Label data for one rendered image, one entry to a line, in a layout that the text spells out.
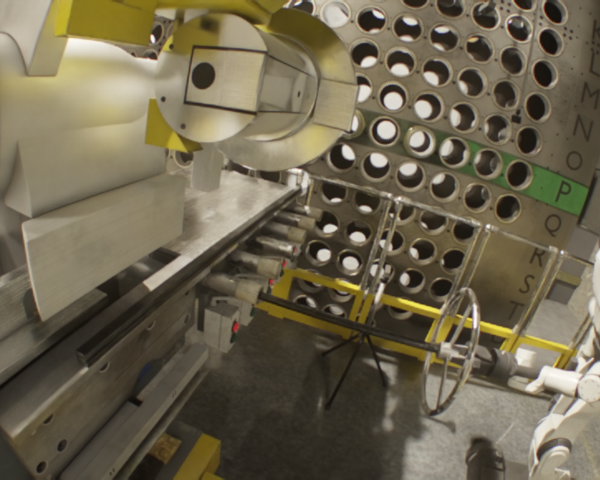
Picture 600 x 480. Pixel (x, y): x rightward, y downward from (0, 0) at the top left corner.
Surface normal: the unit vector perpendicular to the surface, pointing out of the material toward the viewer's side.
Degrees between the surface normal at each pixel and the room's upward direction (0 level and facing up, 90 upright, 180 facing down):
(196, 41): 90
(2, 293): 90
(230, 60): 90
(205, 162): 90
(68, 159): 68
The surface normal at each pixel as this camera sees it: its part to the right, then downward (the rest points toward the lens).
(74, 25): 0.94, 0.28
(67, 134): 0.95, -0.08
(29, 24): -0.26, 0.33
